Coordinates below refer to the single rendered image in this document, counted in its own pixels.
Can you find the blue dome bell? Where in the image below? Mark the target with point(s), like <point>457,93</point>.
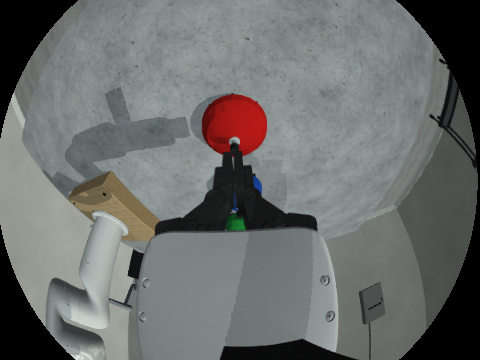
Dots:
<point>258,185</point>

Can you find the green dome bell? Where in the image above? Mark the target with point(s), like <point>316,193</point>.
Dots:
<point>233,223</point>

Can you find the red dome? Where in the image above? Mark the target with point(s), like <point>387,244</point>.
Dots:
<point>235,119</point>

